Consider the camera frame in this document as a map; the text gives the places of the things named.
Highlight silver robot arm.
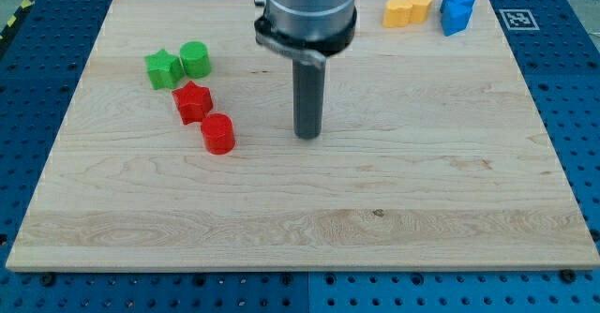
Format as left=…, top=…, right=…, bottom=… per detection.
left=254, top=0, right=357, bottom=70

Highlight red star block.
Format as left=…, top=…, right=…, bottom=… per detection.
left=172, top=81, right=214, bottom=125

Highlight green star block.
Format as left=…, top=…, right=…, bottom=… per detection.
left=144, top=49, right=184, bottom=90

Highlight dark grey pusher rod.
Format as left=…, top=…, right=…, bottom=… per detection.
left=292, top=61, right=325, bottom=140

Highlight red cylinder block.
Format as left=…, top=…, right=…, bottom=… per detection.
left=201, top=113, right=235, bottom=155

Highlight wooden board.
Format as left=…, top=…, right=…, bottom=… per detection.
left=7, top=0, right=599, bottom=273

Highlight green cylinder block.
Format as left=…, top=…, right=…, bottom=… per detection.
left=180, top=41, right=212, bottom=79

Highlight yellow heart block front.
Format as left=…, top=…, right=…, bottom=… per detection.
left=382, top=0, right=413, bottom=28

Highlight yellow heart block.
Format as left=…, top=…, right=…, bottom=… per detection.
left=409, top=0, right=433, bottom=23
left=382, top=0, right=413, bottom=28

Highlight yellow heart block rear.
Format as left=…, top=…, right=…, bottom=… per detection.
left=409, top=0, right=433, bottom=23

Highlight blue block front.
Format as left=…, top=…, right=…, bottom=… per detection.
left=441, top=2, right=473, bottom=37

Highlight white fiducial marker tag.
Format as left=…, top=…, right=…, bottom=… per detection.
left=499, top=8, right=539, bottom=31

